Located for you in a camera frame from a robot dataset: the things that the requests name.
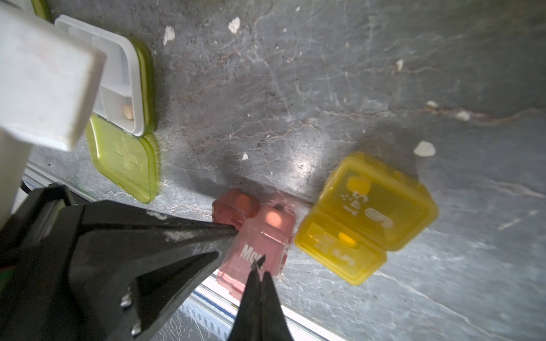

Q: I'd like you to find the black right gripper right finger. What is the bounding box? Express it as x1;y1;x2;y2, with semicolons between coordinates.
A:
260;271;294;341

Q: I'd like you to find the brown small pillbox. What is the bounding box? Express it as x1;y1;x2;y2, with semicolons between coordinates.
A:
212;189;296;300

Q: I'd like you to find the yellow small pillbox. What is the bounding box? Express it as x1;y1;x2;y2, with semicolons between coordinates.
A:
294;151;439;286

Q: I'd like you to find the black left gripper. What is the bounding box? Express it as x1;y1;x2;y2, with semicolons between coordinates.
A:
1;185;237;340

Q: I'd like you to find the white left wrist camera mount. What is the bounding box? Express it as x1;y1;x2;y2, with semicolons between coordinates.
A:
1;1;106;224

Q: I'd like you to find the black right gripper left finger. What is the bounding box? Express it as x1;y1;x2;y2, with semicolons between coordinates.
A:
228;256;266;341

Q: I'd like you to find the small green pillbox centre right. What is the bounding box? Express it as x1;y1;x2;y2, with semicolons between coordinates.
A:
54;15;157;203

